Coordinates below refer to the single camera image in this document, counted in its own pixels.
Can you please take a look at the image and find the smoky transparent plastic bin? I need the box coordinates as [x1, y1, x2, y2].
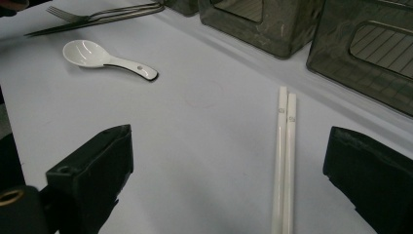
[162, 0, 201, 18]
[306, 0, 413, 117]
[198, 0, 325, 60]

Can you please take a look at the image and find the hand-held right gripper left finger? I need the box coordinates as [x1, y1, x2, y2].
[45, 124, 134, 234]

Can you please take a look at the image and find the white ceramic spoon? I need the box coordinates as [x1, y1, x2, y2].
[62, 39, 160, 82]

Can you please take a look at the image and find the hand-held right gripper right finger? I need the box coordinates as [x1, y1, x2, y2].
[322, 126, 413, 234]

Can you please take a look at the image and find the metal knife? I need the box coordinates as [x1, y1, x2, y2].
[23, 4, 167, 37]

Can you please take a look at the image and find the white chopstick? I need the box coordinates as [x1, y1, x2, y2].
[271, 86, 289, 234]

